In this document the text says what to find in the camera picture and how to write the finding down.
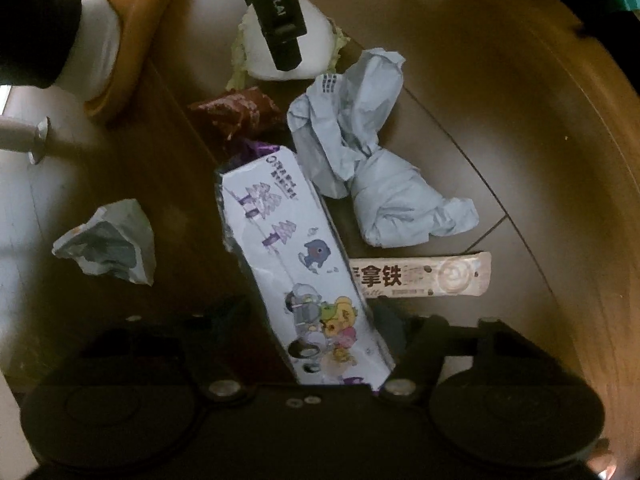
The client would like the purple white snack package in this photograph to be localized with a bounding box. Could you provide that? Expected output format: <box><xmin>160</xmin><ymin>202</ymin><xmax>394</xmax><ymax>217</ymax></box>
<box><xmin>217</xmin><ymin>141</ymin><xmax>393</xmax><ymax>389</ymax></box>

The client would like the latte coffee stick packet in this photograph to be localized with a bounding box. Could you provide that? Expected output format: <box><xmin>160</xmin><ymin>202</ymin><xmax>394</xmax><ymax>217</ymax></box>
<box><xmin>350</xmin><ymin>252</ymin><xmax>492</xmax><ymax>298</ymax></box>

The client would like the white sock foot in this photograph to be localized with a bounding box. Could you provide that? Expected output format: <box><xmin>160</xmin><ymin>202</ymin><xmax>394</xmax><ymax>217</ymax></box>
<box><xmin>54</xmin><ymin>0</ymin><xmax>122</xmax><ymax>102</ymax></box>

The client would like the light blue paper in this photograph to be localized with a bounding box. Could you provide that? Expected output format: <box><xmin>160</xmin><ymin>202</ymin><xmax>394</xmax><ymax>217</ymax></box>
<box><xmin>286</xmin><ymin>48</ymin><xmax>480</xmax><ymax>248</ymax></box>

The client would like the dark red candy wrapper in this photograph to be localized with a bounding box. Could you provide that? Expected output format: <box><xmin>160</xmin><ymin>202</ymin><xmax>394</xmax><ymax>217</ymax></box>
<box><xmin>186</xmin><ymin>87</ymin><xmax>284</xmax><ymax>152</ymax></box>

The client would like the silver blue wrapper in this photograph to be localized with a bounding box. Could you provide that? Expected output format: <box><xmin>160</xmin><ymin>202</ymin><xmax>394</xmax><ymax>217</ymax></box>
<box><xmin>52</xmin><ymin>198</ymin><xmax>156</xmax><ymax>286</ymax></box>

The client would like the white foam fruit net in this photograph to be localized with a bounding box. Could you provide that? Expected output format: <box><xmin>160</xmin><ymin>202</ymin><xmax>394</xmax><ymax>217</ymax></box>
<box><xmin>226</xmin><ymin>0</ymin><xmax>349</xmax><ymax>91</ymax></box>

